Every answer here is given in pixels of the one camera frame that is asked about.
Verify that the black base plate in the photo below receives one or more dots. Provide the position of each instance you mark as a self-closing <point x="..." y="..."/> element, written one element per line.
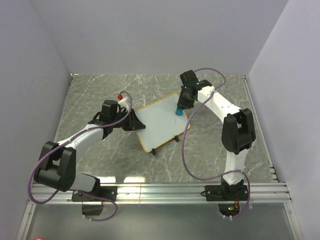
<point x="225" y="193"/>
<point x="105" y="192"/>

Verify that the blue bone-shaped eraser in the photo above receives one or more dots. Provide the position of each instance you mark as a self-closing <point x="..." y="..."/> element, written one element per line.
<point x="179" y="111"/>

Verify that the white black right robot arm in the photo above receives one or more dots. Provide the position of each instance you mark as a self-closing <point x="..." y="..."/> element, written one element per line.
<point x="238" y="129"/>

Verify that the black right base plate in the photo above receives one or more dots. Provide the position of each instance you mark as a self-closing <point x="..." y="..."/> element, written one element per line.
<point x="225" y="193"/>

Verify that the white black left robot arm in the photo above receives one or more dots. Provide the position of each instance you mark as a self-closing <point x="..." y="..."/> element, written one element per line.
<point x="58" y="161"/>

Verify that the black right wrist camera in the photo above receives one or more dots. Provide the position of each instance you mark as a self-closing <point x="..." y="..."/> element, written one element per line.
<point x="189" y="78"/>

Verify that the aluminium right side rail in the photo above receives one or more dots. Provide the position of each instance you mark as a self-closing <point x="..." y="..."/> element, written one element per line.
<point x="264" y="169"/>

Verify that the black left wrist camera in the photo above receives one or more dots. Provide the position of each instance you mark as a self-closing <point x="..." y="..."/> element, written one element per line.
<point x="108" y="108"/>

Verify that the yellow framed whiteboard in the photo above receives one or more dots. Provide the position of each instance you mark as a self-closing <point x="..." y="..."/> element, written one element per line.
<point x="161" y="122"/>

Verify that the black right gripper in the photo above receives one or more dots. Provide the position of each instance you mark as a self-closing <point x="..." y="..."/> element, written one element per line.
<point x="181" y="103"/>

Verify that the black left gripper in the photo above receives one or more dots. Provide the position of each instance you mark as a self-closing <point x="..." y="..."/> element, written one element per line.
<point x="134" y="123"/>

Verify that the aluminium front rail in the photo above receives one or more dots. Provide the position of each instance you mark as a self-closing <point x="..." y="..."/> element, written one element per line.
<point x="190" y="193"/>

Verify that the aluminium rail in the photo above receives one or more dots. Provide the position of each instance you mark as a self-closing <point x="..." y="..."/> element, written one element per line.
<point x="190" y="193"/>
<point x="264" y="169"/>

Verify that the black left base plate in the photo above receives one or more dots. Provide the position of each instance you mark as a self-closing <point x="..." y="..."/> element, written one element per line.
<point x="105" y="192"/>

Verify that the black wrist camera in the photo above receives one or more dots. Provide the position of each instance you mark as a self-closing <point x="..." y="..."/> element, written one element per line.
<point x="108" y="108"/>
<point x="189" y="78"/>

